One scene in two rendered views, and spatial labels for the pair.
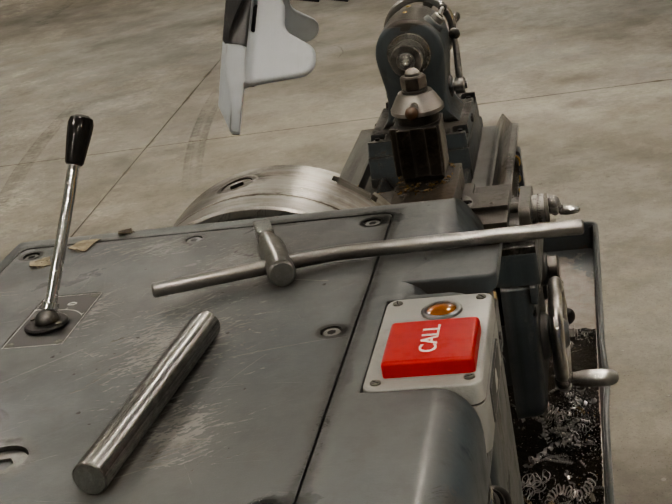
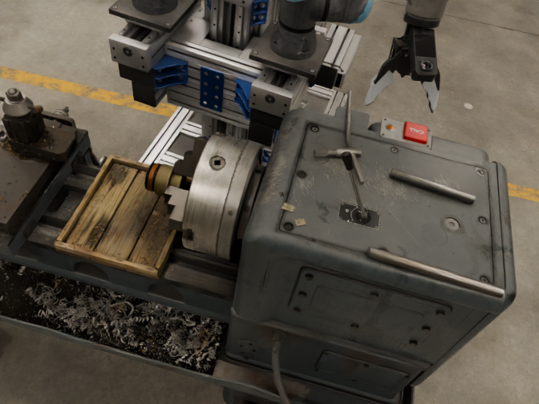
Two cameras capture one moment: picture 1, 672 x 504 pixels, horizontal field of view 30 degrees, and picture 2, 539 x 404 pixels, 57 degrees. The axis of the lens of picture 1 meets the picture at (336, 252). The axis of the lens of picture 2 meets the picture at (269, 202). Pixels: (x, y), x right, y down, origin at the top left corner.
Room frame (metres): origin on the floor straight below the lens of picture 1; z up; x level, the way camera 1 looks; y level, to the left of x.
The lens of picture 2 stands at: (1.22, 0.87, 2.10)
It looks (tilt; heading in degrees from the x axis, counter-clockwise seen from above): 52 degrees down; 261
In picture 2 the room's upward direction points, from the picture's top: 12 degrees clockwise
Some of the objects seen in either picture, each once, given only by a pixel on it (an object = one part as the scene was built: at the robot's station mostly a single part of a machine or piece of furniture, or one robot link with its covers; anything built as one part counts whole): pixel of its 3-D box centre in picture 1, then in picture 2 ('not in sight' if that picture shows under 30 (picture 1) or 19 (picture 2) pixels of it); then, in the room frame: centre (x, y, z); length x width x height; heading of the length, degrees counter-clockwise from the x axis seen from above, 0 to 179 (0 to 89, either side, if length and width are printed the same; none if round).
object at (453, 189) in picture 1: (427, 196); (38, 142); (1.76, -0.15, 0.99); 0.20 x 0.10 x 0.05; 166
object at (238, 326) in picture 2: not in sight; (318, 329); (0.83, 0.14, 0.43); 0.60 x 0.48 x 0.86; 166
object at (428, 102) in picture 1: (416, 100); (17, 103); (1.79, -0.16, 1.13); 0.08 x 0.08 x 0.03
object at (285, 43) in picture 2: not in sight; (295, 32); (1.03, -0.52, 1.21); 0.15 x 0.15 x 0.10
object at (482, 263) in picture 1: (450, 271); (350, 123); (0.90, -0.09, 1.24); 0.09 x 0.08 x 0.03; 166
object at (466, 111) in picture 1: (417, 81); not in sight; (2.39, -0.22, 1.01); 0.30 x 0.20 x 0.29; 166
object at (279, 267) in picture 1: (271, 249); (337, 152); (0.95, 0.05, 1.27); 0.12 x 0.02 x 0.02; 7
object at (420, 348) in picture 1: (432, 351); (415, 133); (0.73, -0.05, 1.26); 0.06 x 0.06 x 0.02; 76
